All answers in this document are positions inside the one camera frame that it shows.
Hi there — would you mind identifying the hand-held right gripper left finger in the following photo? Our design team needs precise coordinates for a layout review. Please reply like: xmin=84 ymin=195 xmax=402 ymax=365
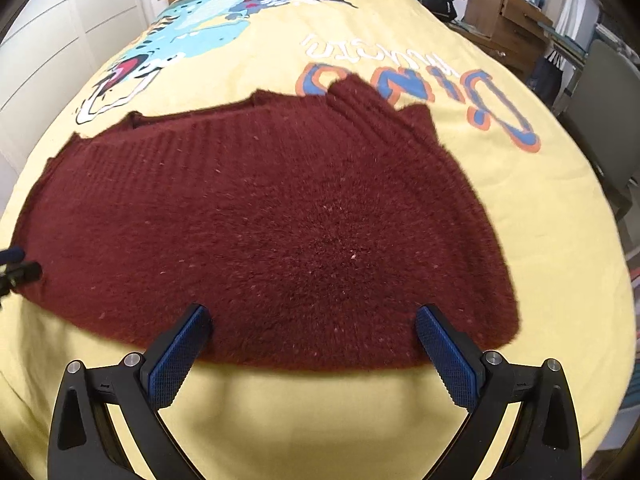
xmin=47 ymin=302 xmax=213 ymax=480

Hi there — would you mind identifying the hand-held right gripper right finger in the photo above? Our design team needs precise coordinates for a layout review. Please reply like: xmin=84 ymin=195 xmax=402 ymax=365
xmin=416 ymin=304 xmax=583 ymax=480

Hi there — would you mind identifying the dark red knit sweater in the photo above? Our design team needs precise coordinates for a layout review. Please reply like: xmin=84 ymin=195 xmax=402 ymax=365
xmin=14 ymin=74 xmax=521 ymax=372

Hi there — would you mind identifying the yellow printed blanket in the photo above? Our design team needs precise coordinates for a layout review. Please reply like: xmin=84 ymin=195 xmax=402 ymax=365
xmin=0 ymin=0 xmax=636 ymax=480

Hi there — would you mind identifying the white wardrobe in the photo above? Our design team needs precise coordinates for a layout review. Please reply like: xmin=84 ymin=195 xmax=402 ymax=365
xmin=0 ymin=0 xmax=166 ymax=181

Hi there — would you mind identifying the grey-green chair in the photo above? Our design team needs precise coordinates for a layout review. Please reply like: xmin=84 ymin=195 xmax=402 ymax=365
xmin=557 ymin=40 xmax=640 ymax=221

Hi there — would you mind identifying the dark tote bag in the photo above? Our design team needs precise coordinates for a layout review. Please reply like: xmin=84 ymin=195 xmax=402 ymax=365
xmin=529 ymin=51 xmax=566 ymax=106

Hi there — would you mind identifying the wooden drawer dresser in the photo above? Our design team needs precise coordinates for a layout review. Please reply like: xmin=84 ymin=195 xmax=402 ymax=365
xmin=460 ymin=0 xmax=553 ymax=81

